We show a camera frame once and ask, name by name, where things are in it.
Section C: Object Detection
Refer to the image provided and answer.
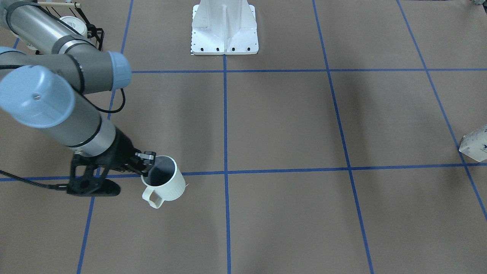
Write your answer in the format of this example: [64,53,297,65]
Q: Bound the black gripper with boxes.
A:
[100,129,156,177]

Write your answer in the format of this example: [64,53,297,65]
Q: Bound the white milk carton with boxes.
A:
[458,125,487,162]

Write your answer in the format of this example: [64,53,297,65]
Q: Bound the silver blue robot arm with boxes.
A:
[1,0,155,175]

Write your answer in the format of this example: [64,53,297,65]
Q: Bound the white stacked bowls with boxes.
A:
[18,15,90,54]

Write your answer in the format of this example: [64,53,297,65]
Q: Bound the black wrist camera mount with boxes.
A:
[66,154,121,197]

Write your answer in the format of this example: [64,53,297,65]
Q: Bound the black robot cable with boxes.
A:
[0,169,71,190]

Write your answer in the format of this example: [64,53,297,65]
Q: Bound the black wire dish rack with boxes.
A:
[38,0,105,51]

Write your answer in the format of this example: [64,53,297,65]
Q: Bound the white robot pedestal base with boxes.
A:
[190,0,259,55]

